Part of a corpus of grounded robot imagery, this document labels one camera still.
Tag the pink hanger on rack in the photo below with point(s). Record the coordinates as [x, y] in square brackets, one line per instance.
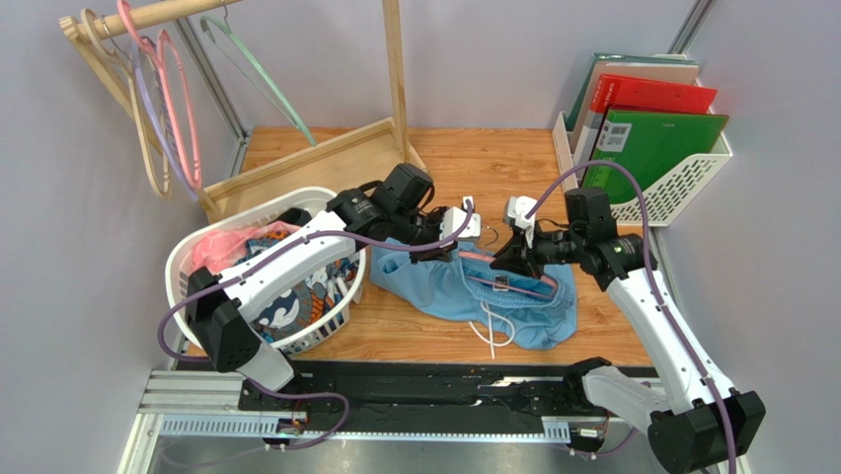
[168, 64]

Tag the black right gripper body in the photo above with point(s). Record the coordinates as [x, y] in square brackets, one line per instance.
[520, 254]

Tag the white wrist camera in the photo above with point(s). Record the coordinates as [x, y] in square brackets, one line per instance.
[519, 217]
[463, 223]

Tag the pink plastic hanger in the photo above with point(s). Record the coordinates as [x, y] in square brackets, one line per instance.
[502, 283]

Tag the aluminium corner post right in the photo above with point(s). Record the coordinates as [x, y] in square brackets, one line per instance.
[691, 26]

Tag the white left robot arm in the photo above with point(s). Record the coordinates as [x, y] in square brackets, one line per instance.
[219, 308]

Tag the lilac hanger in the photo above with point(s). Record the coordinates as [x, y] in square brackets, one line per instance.
[158, 124]

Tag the red clip file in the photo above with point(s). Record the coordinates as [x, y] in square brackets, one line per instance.
[637, 94]

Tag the white laundry basket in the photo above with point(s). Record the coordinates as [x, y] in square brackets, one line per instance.
[308, 200]

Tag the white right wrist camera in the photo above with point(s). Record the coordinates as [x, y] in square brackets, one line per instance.
[519, 217]

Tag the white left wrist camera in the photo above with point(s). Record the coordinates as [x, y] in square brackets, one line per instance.
[463, 223]

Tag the beige folder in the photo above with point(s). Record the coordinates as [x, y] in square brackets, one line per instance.
[662, 73]

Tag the mint green hanger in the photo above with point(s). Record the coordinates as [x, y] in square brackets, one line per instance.
[222, 37]

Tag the pink garment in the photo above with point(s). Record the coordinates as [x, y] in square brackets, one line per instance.
[219, 250]

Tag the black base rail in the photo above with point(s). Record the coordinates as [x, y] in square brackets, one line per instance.
[426, 398]

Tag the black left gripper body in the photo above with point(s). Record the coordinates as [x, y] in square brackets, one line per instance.
[414, 225]

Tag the aluminium corner post left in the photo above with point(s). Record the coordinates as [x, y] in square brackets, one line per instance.
[218, 94]

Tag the aluminium corner post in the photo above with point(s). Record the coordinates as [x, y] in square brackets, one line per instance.
[218, 94]
[691, 26]

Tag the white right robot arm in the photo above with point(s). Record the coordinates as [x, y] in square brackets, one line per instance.
[699, 418]

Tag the light blue shorts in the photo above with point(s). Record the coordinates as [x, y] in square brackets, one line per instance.
[499, 319]

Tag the patterned blue orange garment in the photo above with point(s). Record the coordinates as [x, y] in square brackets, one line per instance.
[306, 301]

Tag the white file organizer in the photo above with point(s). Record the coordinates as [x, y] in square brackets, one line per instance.
[672, 193]

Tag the wooden clothes rack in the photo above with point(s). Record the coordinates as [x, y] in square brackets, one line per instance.
[364, 153]

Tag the beige wooden hanger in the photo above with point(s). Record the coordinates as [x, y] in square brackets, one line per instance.
[161, 185]

